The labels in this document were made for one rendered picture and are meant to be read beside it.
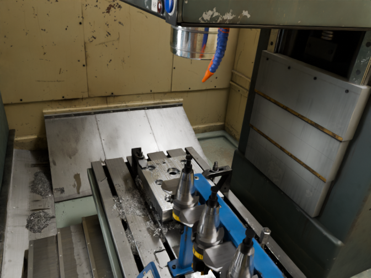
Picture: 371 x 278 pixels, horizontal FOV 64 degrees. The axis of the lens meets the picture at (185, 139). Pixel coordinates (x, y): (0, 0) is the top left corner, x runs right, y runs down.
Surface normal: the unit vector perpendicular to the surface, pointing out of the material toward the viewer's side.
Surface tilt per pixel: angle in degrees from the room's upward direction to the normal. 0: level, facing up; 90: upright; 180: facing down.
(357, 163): 90
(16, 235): 17
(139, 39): 90
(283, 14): 90
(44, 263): 8
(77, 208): 0
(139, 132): 24
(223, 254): 0
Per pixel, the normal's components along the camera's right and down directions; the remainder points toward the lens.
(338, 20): 0.40, 0.47
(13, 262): 0.35, -0.87
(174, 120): 0.24, -0.61
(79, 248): 0.03, -0.93
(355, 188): -0.91, 0.13
